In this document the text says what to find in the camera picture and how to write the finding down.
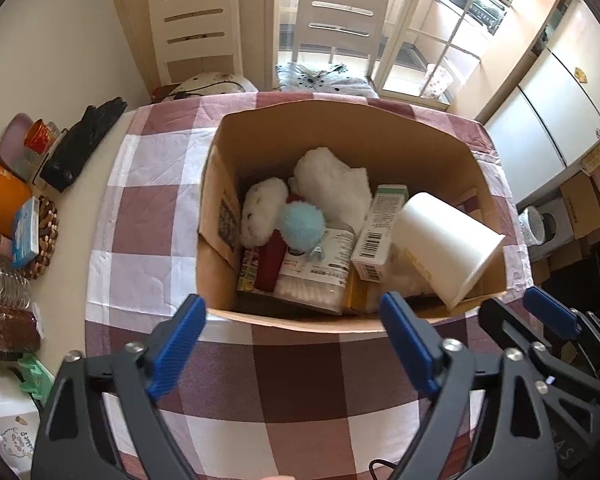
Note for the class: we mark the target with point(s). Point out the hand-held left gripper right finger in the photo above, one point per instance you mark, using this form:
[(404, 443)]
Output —
[(410, 345)]

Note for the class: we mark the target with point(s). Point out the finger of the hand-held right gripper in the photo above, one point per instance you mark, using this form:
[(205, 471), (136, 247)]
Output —
[(510, 327), (552, 307)]

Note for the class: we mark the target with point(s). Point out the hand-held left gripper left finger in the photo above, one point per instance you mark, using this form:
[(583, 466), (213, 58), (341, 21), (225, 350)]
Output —
[(175, 345)]

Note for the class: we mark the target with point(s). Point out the yellow cartoon bear box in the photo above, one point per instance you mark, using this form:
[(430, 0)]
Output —
[(360, 295)]

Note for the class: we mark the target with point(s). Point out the colourful pixel picture box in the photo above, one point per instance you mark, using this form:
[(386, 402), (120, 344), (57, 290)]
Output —
[(248, 272)]

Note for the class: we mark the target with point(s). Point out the large cream paper cup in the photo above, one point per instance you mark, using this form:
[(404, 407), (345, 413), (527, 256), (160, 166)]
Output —
[(440, 240)]

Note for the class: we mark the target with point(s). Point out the white cotton swab jar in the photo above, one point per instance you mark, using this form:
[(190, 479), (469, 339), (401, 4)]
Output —
[(315, 280)]

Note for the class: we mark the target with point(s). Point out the white and green medicine box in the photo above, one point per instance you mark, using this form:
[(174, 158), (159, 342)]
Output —
[(380, 230)]

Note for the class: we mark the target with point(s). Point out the light blue pompom toy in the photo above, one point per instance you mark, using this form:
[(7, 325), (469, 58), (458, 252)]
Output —
[(302, 225)]

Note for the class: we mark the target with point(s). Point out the white cat plush toy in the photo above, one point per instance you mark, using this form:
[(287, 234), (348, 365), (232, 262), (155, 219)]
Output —
[(262, 205)]

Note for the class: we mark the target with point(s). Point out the white fluffy cloth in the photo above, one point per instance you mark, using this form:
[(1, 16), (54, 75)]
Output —
[(315, 170)]

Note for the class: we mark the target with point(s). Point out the brown cardboard box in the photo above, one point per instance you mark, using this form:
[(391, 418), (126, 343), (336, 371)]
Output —
[(360, 135)]

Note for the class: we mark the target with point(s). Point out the orange container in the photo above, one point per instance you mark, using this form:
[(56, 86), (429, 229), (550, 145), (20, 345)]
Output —
[(2, 200)]

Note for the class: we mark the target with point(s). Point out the white round-window appliance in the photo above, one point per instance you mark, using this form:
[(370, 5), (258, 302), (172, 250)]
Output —
[(557, 225)]

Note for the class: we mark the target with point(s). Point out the white patterned bin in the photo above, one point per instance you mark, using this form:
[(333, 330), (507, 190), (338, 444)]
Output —
[(531, 225)]

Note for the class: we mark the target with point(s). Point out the cardboard box on floor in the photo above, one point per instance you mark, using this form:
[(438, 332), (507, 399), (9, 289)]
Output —
[(582, 205)]

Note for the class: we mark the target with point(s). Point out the maroon checkered tablecloth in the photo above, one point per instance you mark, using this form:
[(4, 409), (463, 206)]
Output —
[(155, 210)]

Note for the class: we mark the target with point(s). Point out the green plastic stand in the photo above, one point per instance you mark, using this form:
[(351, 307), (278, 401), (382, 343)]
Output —
[(35, 377)]

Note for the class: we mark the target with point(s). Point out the red lid jar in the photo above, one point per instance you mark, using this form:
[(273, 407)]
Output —
[(15, 330)]

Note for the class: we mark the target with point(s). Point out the wooden bead trivet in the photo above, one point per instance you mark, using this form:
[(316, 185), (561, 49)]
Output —
[(47, 240)]

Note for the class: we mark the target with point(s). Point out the clear plastic water bottle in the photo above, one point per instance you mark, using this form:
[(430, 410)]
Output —
[(12, 285)]

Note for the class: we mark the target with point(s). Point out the blue tissue packet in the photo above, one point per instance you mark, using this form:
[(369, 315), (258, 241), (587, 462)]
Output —
[(26, 232)]

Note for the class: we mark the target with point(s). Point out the white cartoon water dispenser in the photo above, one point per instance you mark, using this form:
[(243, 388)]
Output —
[(5, 425)]

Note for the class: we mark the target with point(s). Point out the white refrigerator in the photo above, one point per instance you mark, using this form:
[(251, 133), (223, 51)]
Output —
[(550, 105)]

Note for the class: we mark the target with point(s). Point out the black leather gloves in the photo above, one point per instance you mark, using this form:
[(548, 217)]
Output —
[(80, 145)]

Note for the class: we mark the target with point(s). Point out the red patterned cup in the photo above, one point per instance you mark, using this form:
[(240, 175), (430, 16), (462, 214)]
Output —
[(39, 135)]

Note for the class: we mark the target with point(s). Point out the white polka dot bin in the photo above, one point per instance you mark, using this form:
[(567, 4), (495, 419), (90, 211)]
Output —
[(437, 85)]

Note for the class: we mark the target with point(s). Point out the pink plastic box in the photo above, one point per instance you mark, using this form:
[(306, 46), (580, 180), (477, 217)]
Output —
[(10, 145)]

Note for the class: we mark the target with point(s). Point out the black countertop oven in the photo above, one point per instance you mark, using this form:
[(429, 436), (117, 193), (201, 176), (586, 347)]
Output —
[(487, 10)]

